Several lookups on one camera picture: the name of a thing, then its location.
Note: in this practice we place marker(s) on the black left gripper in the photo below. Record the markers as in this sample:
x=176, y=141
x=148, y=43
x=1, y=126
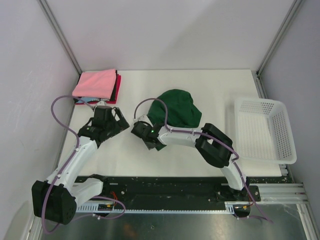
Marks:
x=117, y=128

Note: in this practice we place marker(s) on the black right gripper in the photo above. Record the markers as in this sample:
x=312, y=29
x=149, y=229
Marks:
x=150, y=146

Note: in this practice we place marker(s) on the green t shirt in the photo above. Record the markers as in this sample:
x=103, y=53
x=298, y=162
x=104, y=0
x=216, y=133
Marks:
x=178, y=106

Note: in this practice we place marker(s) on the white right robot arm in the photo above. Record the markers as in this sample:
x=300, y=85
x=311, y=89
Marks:
x=213, y=145

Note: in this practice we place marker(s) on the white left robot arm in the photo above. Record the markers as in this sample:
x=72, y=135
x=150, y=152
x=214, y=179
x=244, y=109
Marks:
x=57, y=198

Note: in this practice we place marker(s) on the black printed folded t shirt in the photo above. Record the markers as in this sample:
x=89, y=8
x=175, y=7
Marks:
x=96, y=86

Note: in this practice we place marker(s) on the red folded t shirt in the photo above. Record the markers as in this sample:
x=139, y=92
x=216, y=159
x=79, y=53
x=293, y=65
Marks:
x=114, y=96

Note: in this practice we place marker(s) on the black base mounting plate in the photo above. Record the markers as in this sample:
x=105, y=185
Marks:
x=128, y=187

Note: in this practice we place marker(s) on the white perforated plastic basket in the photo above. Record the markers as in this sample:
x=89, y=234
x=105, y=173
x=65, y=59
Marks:
x=263, y=131

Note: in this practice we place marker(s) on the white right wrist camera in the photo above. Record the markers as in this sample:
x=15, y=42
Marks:
x=143, y=118

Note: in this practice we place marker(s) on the left aluminium frame post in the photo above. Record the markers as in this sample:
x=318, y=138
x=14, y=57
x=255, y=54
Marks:
x=52, y=20

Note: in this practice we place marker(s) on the aluminium frame post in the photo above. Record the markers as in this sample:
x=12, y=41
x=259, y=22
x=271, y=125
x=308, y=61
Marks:
x=280, y=34
x=52, y=20

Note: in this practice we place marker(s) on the right aluminium frame post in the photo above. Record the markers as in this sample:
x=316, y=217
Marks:
x=280, y=34

